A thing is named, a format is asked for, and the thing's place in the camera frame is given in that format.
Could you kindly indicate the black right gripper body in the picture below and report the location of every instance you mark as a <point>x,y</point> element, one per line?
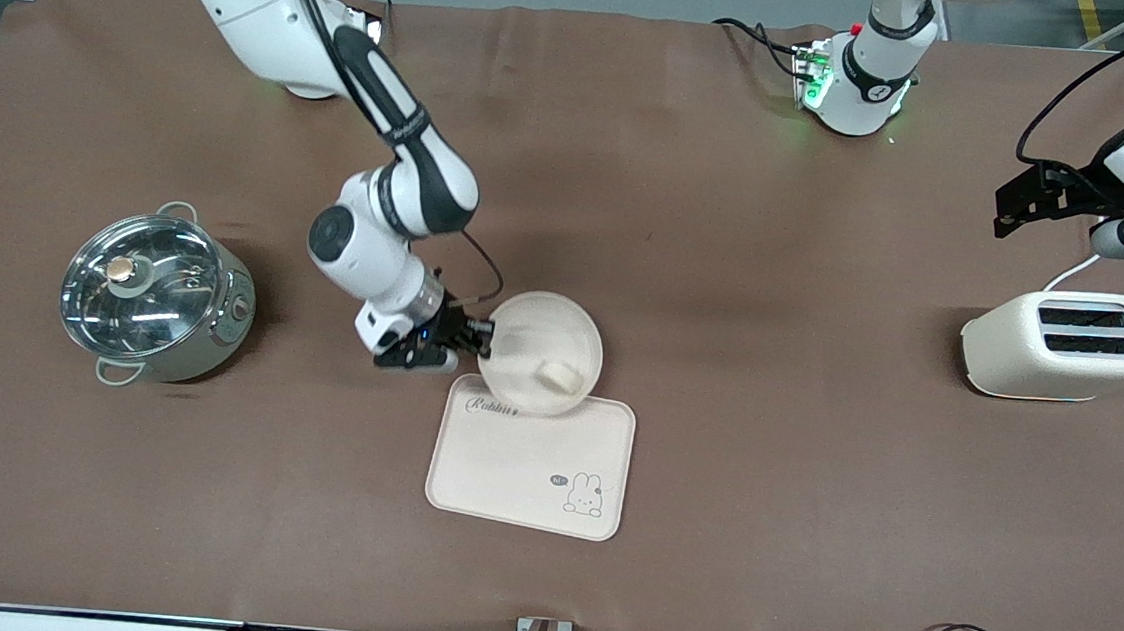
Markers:
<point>452,324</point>

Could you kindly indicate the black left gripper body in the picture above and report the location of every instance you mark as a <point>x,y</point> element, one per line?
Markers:
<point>1083,195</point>

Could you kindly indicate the round cream plate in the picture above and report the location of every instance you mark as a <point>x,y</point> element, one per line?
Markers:
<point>540,334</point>

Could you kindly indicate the small white bun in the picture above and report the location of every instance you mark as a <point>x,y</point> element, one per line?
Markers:
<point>563,377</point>

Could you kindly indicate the cream rabbit print tray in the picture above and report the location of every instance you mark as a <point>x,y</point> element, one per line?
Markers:
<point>510,472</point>

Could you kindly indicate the cream two-slot toaster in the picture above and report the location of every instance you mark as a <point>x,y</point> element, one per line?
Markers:
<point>1010,356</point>

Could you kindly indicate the silver electric cooking pot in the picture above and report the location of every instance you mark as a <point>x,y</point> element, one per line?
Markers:
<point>219,339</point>

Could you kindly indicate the brown table mat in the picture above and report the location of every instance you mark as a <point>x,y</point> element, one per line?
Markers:
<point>726,268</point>

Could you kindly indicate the glass pot lid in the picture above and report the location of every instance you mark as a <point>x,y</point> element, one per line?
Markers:
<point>138,287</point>

